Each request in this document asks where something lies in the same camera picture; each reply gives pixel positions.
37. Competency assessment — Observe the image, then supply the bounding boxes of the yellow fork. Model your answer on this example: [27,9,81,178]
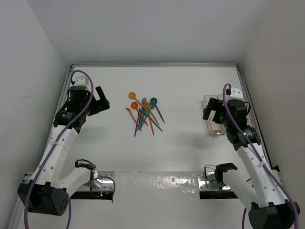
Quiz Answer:
[142,101,159,125]

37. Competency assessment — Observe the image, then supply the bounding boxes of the orange fork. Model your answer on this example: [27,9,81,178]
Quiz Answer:
[125,107,142,131]

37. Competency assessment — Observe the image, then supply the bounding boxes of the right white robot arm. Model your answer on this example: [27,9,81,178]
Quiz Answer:
[203,98,300,229]

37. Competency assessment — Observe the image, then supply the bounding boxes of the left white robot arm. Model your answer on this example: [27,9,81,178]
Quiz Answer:
[18,86,110,216]

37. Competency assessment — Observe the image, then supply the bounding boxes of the clear container middle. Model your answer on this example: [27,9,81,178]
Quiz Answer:
[217,94,227,101]

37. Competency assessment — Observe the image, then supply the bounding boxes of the clear container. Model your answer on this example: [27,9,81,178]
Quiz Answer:
[217,94,227,101]
[202,94,224,137]

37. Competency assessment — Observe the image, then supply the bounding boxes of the clear container left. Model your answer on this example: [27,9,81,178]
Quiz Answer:
[202,94,224,137]

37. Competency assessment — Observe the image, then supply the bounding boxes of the yellow spoon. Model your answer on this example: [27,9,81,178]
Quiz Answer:
[128,92,160,125]

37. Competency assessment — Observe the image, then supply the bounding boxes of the orange spoon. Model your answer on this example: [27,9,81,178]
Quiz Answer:
[131,102,148,125]

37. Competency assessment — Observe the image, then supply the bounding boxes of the dark blue knife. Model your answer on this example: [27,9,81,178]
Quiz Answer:
[134,108,141,137]

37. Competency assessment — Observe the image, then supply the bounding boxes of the teal spoon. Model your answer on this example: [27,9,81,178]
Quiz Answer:
[144,102,155,120]

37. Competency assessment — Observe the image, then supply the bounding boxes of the dark blue spoon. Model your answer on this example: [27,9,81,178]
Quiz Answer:
[150,97,165,123]

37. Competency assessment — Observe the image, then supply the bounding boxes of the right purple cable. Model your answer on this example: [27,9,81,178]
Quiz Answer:
[223,83,300,229]

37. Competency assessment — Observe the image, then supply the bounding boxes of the purple cable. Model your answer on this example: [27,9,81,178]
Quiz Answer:
[223,83,300,229]
[23,70,94,229]

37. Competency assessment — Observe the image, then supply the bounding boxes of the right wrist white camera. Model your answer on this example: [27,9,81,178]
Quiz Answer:
[226,87,244,101]

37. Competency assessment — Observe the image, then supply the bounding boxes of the wrist white camera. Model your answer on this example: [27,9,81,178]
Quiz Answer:
[74,75,92,92]
[226,87,244,101]

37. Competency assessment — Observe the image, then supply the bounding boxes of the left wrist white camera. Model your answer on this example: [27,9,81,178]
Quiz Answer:
[74,75,92,92]

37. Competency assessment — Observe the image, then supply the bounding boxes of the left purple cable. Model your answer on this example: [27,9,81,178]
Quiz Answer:
[23,70,94,229]

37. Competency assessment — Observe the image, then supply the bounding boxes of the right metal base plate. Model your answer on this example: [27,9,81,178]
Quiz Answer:
[197,171,232,192]

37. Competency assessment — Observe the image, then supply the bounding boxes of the metal base plate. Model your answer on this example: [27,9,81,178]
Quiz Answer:
[197,171,232,192]
[75,171,115,193]

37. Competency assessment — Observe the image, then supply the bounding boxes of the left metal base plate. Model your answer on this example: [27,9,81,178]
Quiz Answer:
[75,171,115,193]

